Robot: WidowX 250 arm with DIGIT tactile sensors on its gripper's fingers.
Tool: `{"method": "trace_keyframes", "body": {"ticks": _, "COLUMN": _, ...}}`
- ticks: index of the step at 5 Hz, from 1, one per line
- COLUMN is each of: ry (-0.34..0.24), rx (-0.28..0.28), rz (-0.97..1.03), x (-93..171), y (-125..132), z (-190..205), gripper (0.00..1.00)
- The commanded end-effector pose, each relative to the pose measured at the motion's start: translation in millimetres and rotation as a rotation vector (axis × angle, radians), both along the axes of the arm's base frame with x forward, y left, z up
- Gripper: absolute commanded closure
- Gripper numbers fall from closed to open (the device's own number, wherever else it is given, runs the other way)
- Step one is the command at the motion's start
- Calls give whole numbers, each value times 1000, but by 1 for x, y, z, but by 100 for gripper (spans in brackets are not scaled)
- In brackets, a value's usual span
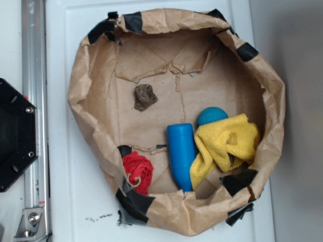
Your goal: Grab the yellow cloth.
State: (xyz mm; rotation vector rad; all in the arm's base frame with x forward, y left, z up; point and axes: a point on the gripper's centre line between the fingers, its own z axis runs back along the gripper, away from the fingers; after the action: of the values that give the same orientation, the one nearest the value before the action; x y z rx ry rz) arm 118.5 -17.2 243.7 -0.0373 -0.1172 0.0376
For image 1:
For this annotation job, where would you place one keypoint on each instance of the teal ball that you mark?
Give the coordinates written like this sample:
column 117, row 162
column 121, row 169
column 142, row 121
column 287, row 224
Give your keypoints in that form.
column 210, row 115

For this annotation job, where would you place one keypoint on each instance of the yellow cloth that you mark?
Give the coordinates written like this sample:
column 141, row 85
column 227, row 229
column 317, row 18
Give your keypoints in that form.
column 224, row 144

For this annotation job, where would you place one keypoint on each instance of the aluminium rail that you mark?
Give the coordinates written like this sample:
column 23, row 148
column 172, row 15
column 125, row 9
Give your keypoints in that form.
column 36, row 178

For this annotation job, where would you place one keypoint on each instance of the blue plastic bottle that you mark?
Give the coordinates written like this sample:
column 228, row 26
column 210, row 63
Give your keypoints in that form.
column 182, row 153

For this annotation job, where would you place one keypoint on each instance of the brown rock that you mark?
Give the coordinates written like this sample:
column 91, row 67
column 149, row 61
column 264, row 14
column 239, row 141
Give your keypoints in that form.
column 144, row 97

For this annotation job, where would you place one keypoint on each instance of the metal corner bracket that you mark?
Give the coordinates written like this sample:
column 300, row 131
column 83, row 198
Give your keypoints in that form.
column 32, row 225

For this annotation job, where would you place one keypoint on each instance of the brown paper bag bin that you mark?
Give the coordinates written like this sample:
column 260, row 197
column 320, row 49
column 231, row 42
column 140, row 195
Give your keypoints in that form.
column 192, row 61

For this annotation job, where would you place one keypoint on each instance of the red crumpled cloth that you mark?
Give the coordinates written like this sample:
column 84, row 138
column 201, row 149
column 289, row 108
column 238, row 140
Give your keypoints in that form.
column 139, row 171

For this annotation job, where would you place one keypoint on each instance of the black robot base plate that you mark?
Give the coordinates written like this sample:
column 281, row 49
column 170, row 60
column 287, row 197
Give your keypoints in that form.
column 18, row 135

